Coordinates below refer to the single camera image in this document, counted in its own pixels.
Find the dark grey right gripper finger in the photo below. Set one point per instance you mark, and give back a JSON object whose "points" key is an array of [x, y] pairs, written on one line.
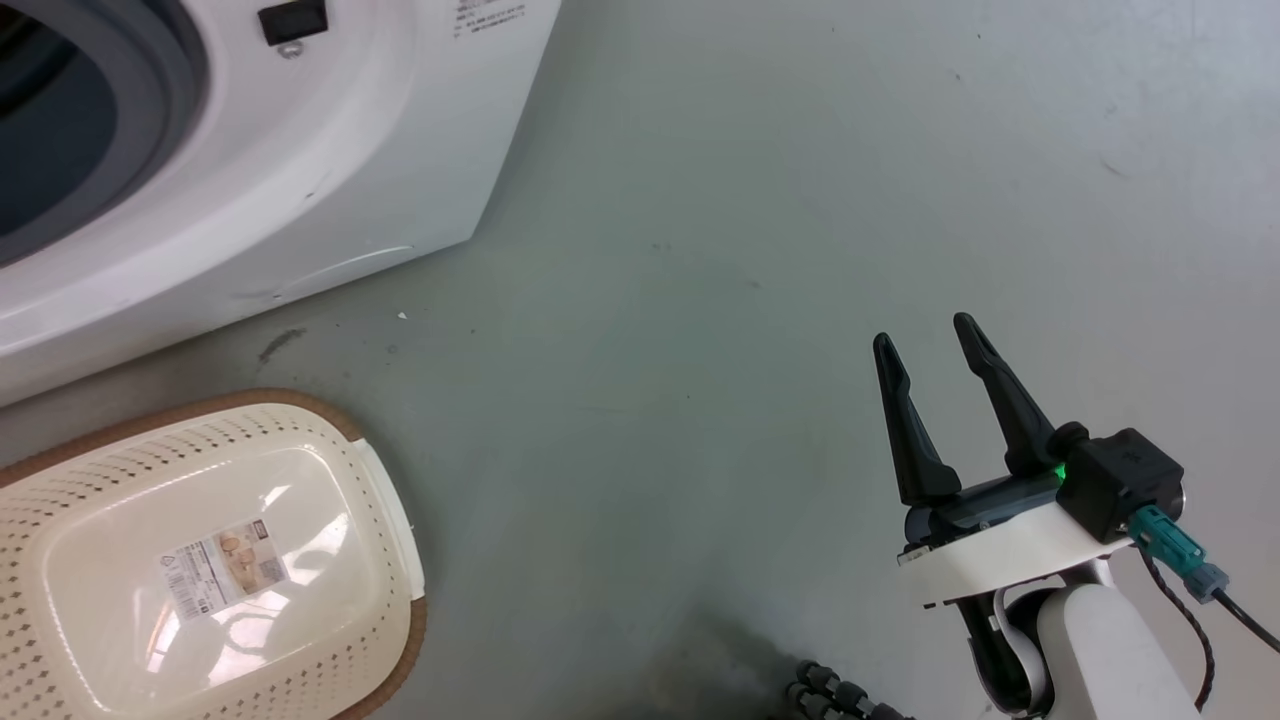
{"points": [[1010, 410], [910, 440]]}

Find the cream perforated laundry basket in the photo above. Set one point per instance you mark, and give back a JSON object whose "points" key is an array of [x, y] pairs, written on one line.
{"points": [[90, 500]]}

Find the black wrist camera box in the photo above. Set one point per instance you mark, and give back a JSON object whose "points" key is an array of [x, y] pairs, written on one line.
{"points": [[1125, 480]]}

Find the black washer door latch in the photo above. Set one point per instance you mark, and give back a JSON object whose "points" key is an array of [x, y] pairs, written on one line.
{"points": [[292, 20]]}

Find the grey rubber door gasket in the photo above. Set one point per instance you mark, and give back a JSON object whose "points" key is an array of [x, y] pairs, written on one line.
{"points": [[160, 90]]}

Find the white front-load washing machine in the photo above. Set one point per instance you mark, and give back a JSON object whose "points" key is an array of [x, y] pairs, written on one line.
{"points": [[330, 150]]}

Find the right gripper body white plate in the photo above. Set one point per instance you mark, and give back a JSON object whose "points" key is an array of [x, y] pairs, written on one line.
{"points": [[1000, 550]]}

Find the basket product label sticker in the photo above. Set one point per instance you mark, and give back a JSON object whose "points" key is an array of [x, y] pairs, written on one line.
{"points": [[220, 567]]}

